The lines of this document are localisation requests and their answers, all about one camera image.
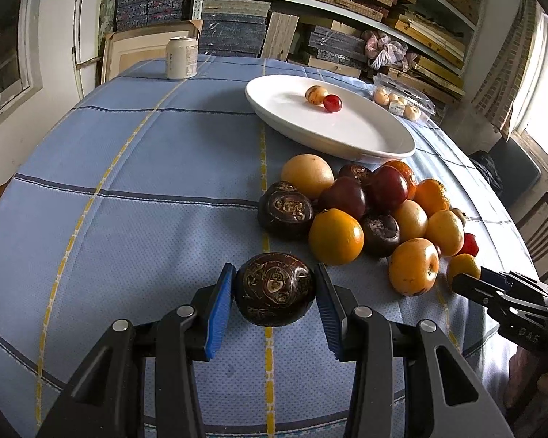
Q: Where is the dark patterned mangosteen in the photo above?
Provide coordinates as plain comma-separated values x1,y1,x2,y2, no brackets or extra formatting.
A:
234,252,316,328
257,181,314,240

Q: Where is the blue checked tablecloth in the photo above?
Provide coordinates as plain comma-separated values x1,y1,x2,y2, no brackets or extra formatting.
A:
0,55,544,438

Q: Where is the pink white cloth bundle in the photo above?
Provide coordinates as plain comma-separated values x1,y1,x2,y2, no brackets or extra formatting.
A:
364,30,419,71

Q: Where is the yellow-orange persimmon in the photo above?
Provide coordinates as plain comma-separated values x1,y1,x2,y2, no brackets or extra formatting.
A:
388,238,440,297

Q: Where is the stack of dark blue boxes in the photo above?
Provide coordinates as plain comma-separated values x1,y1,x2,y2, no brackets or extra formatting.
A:
198,14,271,58

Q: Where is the light wooden box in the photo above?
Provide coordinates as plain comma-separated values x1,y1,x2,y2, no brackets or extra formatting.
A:
308,52,361,76

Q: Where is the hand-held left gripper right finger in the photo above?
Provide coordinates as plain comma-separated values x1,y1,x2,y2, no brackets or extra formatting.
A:
316,262,514,438

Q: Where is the black bag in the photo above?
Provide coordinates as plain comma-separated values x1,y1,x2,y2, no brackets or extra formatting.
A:
468,150,504,195

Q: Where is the small yellow tomato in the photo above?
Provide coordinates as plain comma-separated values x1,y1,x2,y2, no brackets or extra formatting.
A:
446,254,482,286

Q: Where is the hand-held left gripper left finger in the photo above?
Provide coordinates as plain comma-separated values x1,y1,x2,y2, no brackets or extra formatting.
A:
37,262,238,438

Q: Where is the round orange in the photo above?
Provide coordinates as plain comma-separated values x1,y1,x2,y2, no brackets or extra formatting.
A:
308,208,365,266

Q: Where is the stack of blue patterned boxes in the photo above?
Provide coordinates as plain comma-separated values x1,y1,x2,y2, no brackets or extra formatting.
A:
114,0,186,32

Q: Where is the orange tangerine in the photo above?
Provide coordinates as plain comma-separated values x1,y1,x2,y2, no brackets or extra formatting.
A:
413,179,451,217
384,160,417,199

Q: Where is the white oval plate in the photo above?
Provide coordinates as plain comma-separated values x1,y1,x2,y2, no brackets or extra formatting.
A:
245,74,416,161

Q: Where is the pack of small pale apricots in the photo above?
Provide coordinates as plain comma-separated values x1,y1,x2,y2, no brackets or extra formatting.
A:
374,89,422,122

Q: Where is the pale grey wooden box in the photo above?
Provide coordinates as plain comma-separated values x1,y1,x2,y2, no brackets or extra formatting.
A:
202,0,271,16

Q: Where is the large pale orange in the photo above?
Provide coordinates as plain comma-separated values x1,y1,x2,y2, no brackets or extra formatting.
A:
281,154,335,199

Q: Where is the patterned beige curtain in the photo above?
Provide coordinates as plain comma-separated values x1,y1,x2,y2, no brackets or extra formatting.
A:
472,0,548,135

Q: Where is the white framed window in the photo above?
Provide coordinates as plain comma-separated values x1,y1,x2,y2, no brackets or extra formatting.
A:
0,0,44,124

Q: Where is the stack of slate blue boxes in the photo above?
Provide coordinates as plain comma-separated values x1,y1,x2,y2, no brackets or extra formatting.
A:
307,25,370,58

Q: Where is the dark red plum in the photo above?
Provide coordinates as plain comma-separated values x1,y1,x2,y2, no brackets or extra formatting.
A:
365,165,409,213
319,176,367,220

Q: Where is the white wooden board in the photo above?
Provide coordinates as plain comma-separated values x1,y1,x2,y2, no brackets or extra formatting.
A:
73,0,108,71

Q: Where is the stack of yellow wooden boxes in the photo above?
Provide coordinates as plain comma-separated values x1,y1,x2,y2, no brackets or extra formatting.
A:
384,0,481,99

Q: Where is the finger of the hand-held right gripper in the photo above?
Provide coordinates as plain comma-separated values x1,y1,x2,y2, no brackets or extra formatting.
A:
452,273,548,346
479,267,548,306

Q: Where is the upright grey wooden box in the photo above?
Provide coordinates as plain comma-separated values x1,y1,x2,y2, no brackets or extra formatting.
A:
261,10,300,61

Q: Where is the clear plastic clamshell box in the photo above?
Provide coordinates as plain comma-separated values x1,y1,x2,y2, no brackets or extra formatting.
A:
373,72,437,127

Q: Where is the white drink can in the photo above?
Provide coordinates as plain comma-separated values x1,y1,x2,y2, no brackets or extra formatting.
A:
165,36,199,80

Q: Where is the dark chair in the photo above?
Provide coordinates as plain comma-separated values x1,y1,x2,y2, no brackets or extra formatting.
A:
488,138,542,206

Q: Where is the mottled green panel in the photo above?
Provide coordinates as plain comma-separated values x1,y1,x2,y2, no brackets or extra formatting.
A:
97,0,119,37

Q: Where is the person's pink knit sweater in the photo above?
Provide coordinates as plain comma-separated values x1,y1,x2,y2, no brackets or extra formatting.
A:
505,344,548,414

